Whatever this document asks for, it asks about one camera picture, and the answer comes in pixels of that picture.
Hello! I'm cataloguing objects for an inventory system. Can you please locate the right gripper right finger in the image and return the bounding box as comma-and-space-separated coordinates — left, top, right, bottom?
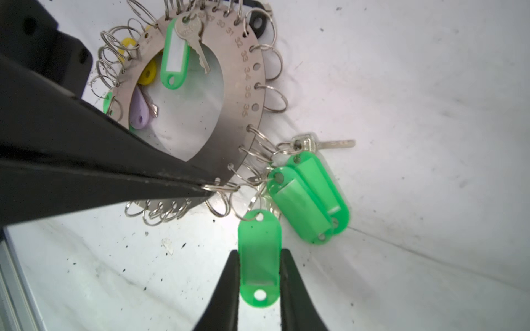
280, 248, 328, 331

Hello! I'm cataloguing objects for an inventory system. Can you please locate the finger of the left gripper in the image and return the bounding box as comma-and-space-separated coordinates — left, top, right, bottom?
1, 57, 215, 226

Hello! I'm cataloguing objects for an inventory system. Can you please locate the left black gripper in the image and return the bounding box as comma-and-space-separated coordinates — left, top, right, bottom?
1, 0, 93, 98

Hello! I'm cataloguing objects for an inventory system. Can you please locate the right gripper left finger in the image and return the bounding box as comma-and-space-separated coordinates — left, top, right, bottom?
194, 250, 240, 331

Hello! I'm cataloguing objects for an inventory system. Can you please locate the round metal key organizer disc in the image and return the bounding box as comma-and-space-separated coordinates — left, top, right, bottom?
95, 1, 275, 198

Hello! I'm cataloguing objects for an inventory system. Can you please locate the purple key tag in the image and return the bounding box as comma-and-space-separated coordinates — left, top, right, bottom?
129, 86, 150, 130

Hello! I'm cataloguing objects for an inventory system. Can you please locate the green key tag pair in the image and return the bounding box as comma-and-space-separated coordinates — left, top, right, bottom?
266, 151, 351, 245

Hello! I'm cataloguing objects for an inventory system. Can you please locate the yellow key tag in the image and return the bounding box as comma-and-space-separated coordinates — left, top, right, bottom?
118, 37, 157, 86

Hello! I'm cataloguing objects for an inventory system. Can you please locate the green tag inside disc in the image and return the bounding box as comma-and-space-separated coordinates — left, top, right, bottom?
160, 19, 190, 90

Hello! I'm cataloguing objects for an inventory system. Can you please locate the silver key on disc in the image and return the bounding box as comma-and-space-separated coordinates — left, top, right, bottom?
175, 15, 211, 74

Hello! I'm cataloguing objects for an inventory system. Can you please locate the black key fob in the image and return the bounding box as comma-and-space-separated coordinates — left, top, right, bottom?
243, 0, 273, 38

